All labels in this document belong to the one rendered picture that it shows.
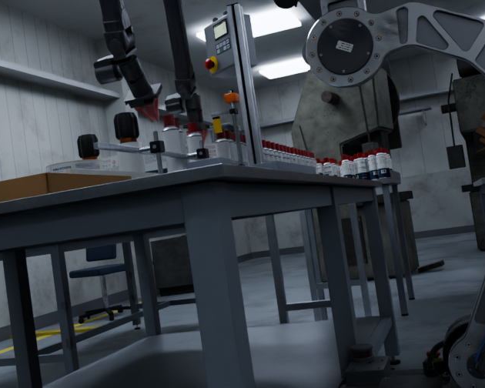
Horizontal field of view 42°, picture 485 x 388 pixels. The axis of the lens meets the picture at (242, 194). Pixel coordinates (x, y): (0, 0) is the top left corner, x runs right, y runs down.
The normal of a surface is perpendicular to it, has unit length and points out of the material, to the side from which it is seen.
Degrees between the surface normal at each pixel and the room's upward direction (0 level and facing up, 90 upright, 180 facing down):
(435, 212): 90
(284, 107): 90
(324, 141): 90
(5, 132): 90
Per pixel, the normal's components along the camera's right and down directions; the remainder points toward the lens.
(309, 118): -0.46, 0.03
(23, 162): 0.93, -0.14
